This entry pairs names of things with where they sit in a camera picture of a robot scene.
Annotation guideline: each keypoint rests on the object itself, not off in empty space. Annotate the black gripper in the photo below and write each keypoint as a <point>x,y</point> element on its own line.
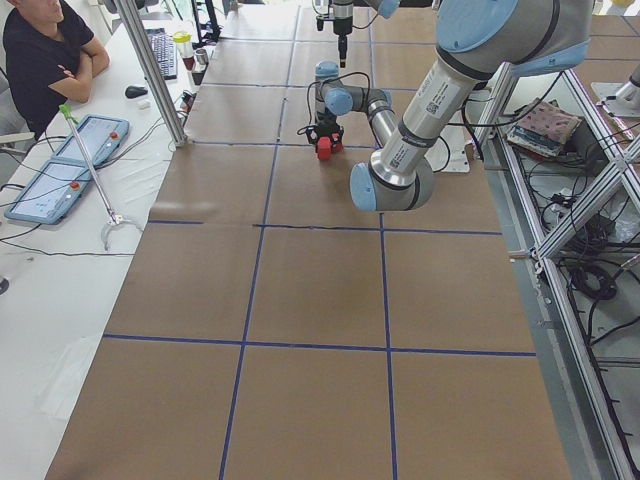
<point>342,25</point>
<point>327,124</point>

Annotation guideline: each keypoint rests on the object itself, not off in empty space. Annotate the red block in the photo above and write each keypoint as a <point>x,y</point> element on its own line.
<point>324,148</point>
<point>336,143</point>

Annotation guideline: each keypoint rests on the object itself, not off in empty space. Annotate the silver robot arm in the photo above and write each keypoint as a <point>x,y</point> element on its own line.
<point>384,8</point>
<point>473,39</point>

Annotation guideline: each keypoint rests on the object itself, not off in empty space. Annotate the yellow lid cup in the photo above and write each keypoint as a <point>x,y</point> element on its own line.
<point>182,40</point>

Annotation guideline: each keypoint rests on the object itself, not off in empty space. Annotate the black keyboard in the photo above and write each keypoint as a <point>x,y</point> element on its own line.
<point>164,52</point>

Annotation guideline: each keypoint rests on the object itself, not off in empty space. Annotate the black computer mouse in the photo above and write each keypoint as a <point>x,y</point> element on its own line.
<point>134,91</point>

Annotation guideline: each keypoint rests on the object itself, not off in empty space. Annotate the folded patterned cloth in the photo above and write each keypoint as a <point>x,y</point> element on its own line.
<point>543,128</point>

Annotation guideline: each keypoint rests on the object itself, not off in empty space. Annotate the far teach pendant tablet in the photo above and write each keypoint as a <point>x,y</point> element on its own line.
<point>101,136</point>

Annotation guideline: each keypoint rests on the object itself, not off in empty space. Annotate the teach pendant tablet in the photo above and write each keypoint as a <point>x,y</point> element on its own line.
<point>101,136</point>
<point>51,193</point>

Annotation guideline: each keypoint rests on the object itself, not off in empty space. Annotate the grabber reach tool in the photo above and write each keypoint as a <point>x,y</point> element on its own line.
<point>115,221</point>

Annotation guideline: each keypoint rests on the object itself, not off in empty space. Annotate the person in black shirt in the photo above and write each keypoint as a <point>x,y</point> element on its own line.
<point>52,56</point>

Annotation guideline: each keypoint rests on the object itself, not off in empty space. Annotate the near teach pendant tablet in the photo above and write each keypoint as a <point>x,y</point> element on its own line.
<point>51,193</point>

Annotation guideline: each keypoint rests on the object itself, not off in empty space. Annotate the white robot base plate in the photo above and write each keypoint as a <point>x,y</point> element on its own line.
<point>449,153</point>

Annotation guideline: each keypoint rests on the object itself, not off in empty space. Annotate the aluminium frame post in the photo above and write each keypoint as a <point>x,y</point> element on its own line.
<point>129,15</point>

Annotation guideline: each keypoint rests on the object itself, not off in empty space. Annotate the aluminium side frame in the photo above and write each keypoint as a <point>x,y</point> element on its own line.
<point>573,221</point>

